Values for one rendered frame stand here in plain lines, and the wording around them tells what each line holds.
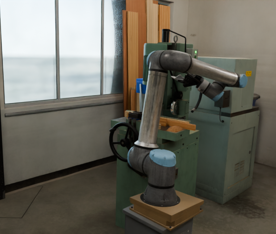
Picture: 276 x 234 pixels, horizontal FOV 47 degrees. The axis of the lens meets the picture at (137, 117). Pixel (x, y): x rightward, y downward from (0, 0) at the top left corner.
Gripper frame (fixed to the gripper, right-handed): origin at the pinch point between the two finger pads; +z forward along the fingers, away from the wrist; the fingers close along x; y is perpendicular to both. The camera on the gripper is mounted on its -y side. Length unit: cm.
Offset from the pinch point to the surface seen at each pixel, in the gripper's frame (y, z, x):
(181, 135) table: -21.8, -30.1, 28.5
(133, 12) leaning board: -104, 84, -134
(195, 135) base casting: -52, -44, 1
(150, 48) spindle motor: -3.7, 24.1, -7.5
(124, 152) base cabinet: -60, -2, 47
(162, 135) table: -25.6, -18.9, 35.1
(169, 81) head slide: -24.3, -1.0, -8.7
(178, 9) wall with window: -141, 50, -228
